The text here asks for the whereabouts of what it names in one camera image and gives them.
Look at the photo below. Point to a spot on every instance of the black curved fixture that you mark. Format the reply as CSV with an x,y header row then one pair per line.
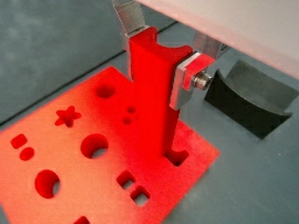
x,y
251,98

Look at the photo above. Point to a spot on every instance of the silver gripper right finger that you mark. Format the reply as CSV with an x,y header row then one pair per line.
x,y
191,71

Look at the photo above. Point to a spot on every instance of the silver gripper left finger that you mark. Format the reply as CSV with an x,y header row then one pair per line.
x,y
131,19

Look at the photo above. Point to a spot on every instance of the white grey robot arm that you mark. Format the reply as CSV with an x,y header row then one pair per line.
x,y
259,27

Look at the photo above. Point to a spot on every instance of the red shape sorter block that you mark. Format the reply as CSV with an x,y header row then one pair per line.
x,y
75,169

